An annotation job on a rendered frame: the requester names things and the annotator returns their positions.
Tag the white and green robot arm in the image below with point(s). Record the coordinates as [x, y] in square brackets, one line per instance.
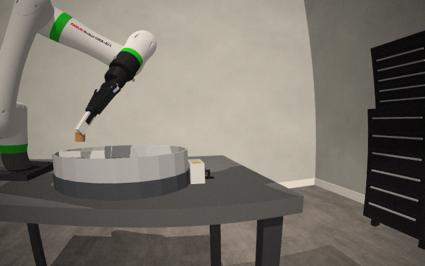
[29, 17]

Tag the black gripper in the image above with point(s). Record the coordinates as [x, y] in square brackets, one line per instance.
[115, 79]

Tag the bronze cylinder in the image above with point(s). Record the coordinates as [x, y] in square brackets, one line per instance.
[79, 137]

